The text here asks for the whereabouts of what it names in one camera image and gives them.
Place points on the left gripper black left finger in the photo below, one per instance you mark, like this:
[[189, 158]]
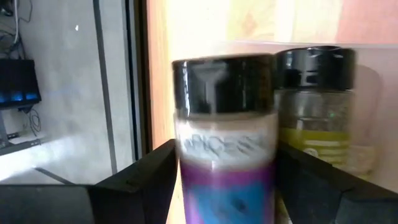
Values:
[[133, 193]]

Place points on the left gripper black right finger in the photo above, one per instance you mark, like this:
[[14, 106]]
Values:
[[311, 199]]

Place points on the green label spice jar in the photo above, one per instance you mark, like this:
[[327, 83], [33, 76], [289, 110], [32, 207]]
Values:
[[314, 102]]

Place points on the purple label spice jar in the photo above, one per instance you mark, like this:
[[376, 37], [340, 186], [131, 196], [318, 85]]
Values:
[[224, 87]]

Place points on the black screen blue glow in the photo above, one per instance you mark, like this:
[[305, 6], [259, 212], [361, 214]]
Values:
[[18, 81]]

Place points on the grey metal bracket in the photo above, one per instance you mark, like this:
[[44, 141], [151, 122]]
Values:
[[18, 146]]

